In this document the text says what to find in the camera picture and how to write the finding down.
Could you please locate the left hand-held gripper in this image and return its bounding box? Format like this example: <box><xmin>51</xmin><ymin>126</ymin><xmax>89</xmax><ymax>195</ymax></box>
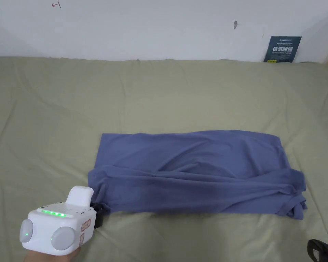
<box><xmin>19</xmin><ymin>185</ymin><xmax>110</xmax><ymax>257</ymax></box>

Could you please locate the blue shirt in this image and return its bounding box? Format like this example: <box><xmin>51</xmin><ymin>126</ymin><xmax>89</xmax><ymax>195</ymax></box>
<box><xmin>87</xmin><ymin>130</ymin><xmax>308</xmax><ymax>221</ymax></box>

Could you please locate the person's left hand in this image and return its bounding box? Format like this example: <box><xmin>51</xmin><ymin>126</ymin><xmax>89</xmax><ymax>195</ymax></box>
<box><xmin>23</xmin><ymin>247</ymin><xmax>82</xmax><ymax>262</ymax></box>

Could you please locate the bed with pale green sheet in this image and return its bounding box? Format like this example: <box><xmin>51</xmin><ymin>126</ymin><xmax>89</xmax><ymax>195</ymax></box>
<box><xmin>0</xmin><ymin>56</ymin><xmax>328</xmax><ymax>262</ymax></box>

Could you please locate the dark blue sign card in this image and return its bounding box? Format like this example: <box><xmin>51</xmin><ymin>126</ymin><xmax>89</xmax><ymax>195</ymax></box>
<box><xmin>263</xmin><ymin>36</ymin><xmax>303</xmax><ymax>64</ymax></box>

